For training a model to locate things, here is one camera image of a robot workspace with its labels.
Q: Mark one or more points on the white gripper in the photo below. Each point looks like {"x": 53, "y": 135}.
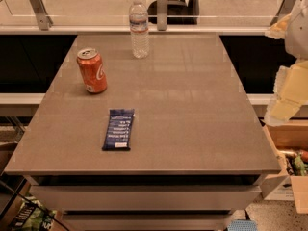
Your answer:
{"x": 298, "y": 36}

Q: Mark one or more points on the clear plastic water bottle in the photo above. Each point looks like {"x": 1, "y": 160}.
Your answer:
{"x": 138, "y": 20}

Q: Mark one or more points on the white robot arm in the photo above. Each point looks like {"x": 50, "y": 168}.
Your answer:
{"x": 304, "y": 4}

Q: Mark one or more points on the cardboard box with items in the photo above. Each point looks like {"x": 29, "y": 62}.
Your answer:
{"x": 289, "y": 143}

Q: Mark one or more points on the black office chair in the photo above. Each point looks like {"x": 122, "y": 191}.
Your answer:
{"x": 182, "y": 12}

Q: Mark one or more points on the blue mesh basket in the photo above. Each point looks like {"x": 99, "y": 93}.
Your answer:
{"x": 242, "y": 225}

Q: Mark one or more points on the blue snack bar wrapper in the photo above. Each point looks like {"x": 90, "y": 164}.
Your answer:
{"x": 119, "y": 128}

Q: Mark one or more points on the orange soda can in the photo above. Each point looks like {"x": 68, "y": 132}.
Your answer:
{"x": 92, "y": 70}

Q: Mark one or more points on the grey table drawer unit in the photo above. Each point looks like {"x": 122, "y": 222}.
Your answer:
{"x": 146, "y": 208}

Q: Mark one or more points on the green snack bag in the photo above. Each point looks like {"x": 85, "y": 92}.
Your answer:
{"x": 32, "y": 216}

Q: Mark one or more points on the right metal rail bracket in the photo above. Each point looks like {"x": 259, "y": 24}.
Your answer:
{"x": 284, "y": 9}

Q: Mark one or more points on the metal rail bracket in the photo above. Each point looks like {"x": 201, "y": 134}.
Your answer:
{"x": 161, "y": 15}
{"x": 284, "y": 9}
{"x": 43, "y": 19}

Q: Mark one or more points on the middle metal rail bracket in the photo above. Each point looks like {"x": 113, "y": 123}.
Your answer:
{"x": 161, "y": 15}

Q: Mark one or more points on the left metal rail bracket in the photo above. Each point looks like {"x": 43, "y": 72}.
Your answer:
{"x": 43, "y": 19}

